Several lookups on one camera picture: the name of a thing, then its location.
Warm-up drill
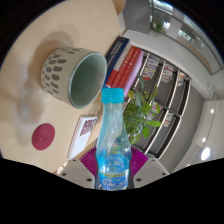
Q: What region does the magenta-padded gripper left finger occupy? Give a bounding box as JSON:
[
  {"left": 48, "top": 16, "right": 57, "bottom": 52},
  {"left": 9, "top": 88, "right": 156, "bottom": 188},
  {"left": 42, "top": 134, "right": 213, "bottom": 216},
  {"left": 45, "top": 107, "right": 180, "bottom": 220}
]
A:
[{"left": 59, "top": 147, "right": 101, "bottom": 190}]

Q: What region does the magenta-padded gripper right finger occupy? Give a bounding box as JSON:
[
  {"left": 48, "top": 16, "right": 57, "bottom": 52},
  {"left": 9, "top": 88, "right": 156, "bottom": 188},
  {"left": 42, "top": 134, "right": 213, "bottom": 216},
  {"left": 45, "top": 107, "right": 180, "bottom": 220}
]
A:
[{"left": 128, "top": 146, "right": 170, "bottom": 189}]

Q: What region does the clear bottle with blue cap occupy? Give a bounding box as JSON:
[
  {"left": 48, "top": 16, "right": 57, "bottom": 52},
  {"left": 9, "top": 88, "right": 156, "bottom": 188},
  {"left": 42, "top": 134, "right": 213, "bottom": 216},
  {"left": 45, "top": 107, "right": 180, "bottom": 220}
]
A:
[{"left": 95, "top": 87, "right": 133, "bottom": 191}]

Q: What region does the white printed booklet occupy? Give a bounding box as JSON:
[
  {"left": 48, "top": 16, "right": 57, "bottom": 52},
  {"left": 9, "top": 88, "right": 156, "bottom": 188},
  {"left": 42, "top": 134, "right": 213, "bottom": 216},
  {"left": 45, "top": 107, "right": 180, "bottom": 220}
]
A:
[{"left": 66, "top": 114, "right": 100, "bottom": 160}]

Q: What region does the flat round red coaster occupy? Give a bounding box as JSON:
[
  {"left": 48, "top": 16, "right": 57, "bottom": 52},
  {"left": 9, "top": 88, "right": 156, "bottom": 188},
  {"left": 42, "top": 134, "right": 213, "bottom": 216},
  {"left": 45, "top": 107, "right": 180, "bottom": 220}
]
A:
[{"left": 31, "top": 122, "right": 56, "bottom": 151}]

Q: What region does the group of ceiling lights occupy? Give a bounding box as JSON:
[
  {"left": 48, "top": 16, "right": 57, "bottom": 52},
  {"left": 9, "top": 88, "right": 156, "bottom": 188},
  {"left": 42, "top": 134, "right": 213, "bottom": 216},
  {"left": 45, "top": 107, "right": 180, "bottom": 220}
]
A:
[{"left": 199, "top": 106, "right": 214, "bottom": 163}]

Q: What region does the green potted plant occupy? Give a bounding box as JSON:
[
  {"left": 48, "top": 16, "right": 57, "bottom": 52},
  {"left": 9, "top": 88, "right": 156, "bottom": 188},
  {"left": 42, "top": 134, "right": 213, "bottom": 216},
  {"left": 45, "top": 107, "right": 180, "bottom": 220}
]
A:
[{"left": 123, "top": 75, "right": 163, "bottom": 145}]

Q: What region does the pink book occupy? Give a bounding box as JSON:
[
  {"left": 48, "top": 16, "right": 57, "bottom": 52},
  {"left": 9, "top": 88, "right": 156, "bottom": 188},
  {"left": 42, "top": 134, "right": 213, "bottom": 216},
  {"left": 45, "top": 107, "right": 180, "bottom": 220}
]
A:
[{"left": 123, "top": 49, "right": 145, "bottom": 98}]

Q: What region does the beige patterned ceramic mug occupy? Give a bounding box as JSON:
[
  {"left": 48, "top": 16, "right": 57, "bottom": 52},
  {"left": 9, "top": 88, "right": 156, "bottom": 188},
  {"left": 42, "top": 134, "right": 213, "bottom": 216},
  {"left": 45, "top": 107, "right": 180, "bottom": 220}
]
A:
[{"left": 40, "top": 47, "right": 108, "bottom": 110}]

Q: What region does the red book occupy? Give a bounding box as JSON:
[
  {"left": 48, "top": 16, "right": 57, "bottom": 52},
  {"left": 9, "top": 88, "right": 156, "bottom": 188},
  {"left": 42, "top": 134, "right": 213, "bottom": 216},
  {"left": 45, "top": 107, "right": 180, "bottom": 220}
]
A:
[{"left": 108, "top": 45, "right": 143, "bottom": 89}]

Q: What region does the small window potted plant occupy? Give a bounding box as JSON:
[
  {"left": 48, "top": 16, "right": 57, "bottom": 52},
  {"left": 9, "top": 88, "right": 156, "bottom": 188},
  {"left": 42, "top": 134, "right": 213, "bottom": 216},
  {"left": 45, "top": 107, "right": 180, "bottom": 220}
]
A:
[{"left": 149, "top": 19, "right": 168, "bottom": 36}]

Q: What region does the light wooden chair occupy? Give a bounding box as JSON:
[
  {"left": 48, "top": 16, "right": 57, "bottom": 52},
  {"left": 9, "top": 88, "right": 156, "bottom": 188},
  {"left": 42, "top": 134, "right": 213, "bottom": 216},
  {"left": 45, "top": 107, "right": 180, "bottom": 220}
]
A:
[{"left": 111, "top": 0, "right": 128, "bottom": 16}]

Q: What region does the grey wall shelf unit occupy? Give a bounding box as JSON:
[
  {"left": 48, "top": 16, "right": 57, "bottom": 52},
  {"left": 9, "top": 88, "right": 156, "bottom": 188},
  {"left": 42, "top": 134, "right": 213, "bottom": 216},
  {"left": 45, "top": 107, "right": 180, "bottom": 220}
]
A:
[{"left": 131, "top": 53, "right": 193, "bottom": 160}]

